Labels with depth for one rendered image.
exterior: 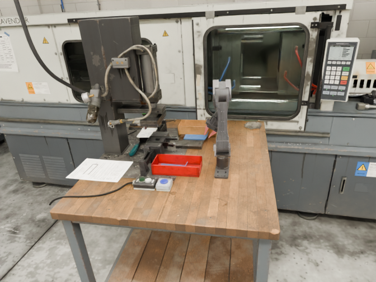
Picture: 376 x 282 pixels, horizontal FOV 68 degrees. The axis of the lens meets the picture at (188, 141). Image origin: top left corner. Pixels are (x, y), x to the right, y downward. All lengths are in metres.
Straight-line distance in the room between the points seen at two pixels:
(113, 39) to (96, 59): 0.15
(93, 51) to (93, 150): 1.34
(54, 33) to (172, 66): 0.98
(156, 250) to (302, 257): 1.06
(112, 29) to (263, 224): 1.13
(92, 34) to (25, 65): 1.36
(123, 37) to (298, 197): 1.80
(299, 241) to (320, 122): 0.93
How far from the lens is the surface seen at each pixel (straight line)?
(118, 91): 1.58
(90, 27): 1.57
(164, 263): 1.95
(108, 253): 2.41
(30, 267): 2.57
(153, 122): 1.52
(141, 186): 1.38
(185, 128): 1.86
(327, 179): 2.43
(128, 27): 1.49
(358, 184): 2.50
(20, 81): 2.94
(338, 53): 1.95
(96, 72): 1.60
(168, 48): 2.16
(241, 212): 1.23
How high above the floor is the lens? 1.69
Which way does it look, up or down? 26 degrees down
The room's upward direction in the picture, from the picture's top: 3 degrees counter-clockwise
